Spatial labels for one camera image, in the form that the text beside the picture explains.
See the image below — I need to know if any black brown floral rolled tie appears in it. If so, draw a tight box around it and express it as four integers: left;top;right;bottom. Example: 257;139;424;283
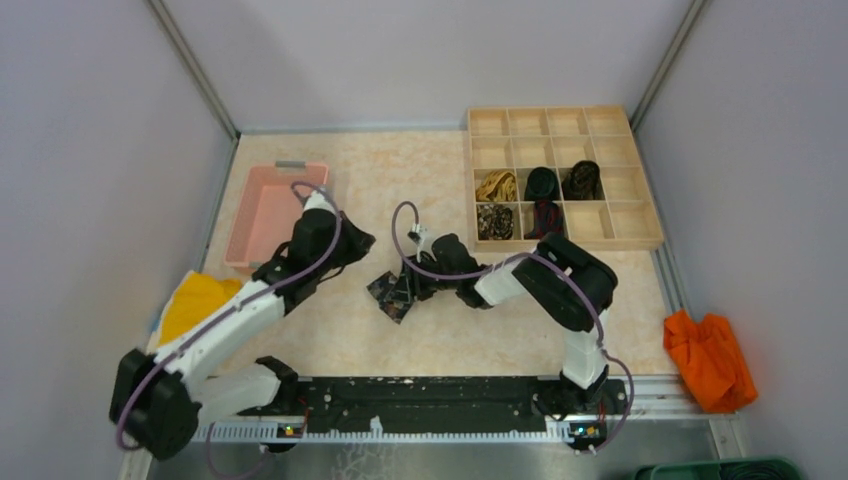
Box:
476;203;515;241

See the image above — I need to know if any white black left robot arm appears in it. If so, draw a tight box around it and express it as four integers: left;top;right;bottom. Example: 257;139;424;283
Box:
109;208;375;460

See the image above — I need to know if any yellow cloth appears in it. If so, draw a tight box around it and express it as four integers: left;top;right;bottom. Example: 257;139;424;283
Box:
157;271;242;346

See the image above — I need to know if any pink plastic basket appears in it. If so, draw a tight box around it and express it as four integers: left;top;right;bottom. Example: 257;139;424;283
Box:
224;160;329;274

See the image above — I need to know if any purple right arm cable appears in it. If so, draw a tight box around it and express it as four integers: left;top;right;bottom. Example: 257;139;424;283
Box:
390;201;636;455

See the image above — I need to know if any orange cloth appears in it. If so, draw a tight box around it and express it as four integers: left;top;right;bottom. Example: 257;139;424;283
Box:
663;310;759;414

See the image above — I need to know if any wooden compartment organizer box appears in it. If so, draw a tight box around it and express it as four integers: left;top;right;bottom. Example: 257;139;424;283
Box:
466;105;664;252

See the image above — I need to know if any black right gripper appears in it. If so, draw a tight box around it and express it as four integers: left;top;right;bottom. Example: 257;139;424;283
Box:
388;253;461;304

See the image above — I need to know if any navy floral tie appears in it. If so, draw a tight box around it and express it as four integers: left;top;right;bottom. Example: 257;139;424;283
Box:
366;271;417;324

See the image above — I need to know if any dark brown rolled tie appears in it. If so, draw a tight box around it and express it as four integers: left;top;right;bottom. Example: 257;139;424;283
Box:
561;160;602;201

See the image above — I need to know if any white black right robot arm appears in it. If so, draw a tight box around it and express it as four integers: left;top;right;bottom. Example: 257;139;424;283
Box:
402;233;618;412

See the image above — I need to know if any dark green rolled tie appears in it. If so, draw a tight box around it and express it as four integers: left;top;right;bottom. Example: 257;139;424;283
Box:
524;167;560;202

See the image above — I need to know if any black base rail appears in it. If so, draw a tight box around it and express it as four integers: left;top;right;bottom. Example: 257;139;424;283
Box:
250;376;627;434

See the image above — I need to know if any red navy rolled tie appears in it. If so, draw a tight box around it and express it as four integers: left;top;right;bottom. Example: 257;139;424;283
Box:
524;200;566;240

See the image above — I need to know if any green bin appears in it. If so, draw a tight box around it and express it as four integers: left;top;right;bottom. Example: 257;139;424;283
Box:
631;457;804;480

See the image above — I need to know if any yellow patterned rolled tie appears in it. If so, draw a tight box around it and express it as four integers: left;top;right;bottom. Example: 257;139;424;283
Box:
475;170;518;203

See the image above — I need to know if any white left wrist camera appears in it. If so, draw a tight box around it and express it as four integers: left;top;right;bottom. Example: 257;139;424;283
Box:
302;190;337;217

